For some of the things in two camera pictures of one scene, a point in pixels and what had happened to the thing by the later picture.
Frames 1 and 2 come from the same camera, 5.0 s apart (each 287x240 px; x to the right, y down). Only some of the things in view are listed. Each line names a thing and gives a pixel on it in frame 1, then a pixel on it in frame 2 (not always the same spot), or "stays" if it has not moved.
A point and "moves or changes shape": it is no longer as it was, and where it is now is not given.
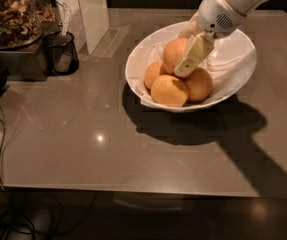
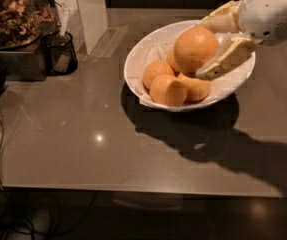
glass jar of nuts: (12, 17) stays
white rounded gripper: (215, 14) → (268, 14)
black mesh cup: (61, 53) stays
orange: (199, 84) stays
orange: (173, 51) moves or changes shape
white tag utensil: (66, 18) stays
